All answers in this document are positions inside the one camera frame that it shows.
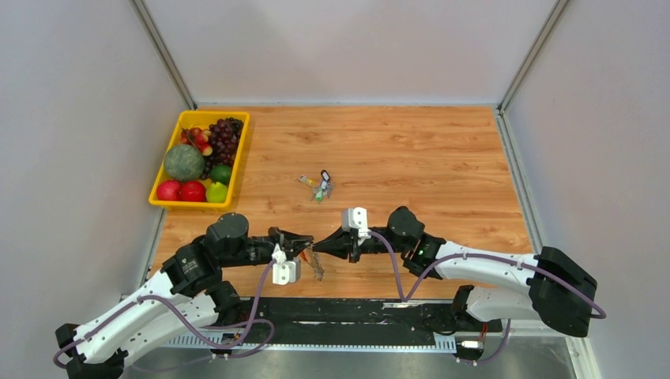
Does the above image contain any red keyring with silver keys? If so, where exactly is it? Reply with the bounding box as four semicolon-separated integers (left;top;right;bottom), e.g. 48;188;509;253
300;247;325;281

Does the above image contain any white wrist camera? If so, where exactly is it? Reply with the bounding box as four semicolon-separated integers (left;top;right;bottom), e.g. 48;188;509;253
272;244;301;285
341;207;371;246

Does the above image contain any red apple left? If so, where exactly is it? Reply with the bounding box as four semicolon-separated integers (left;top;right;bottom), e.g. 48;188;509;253
156;179;182;201

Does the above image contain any green lime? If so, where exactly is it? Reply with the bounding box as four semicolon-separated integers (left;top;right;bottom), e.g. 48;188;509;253
209;164;232;186

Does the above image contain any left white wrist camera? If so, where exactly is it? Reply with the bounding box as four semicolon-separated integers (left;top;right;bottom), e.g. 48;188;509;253
272;244;301;285

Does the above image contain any small red apples cluster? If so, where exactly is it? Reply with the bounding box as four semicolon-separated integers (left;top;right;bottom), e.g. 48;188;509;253
179;127;213;157

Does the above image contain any yellow plastic fruit tray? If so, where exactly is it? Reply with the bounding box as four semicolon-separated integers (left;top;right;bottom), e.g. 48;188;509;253
149;111;250;212

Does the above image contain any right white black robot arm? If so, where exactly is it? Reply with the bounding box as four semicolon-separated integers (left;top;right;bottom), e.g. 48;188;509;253
313;206;606;338

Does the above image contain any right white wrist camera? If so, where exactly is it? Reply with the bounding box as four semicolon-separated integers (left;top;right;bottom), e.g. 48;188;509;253
341;207;371;246

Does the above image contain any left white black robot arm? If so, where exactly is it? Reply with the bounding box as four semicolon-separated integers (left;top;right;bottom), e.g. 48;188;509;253
53;212;314;378

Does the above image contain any green round melon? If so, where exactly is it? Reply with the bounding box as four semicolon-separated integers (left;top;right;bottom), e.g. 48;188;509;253
163;144;205;182

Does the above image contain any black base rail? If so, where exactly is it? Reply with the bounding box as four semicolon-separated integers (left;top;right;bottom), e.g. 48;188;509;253
245;297;503;347

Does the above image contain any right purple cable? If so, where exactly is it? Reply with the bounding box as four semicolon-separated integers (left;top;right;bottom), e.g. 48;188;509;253
366;230;608;366

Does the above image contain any dark purple grape bunch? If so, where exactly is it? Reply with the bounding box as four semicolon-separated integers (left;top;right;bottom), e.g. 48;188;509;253
200;117;243;179

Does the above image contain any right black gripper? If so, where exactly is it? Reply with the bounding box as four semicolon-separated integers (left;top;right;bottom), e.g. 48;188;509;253
313;224;409;264

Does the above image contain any red apple right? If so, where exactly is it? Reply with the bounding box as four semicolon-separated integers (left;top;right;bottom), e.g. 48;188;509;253
179;181;206;202

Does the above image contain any red apple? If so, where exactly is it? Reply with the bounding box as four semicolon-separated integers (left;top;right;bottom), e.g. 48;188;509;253
156;179;182;201
179;181;206;202

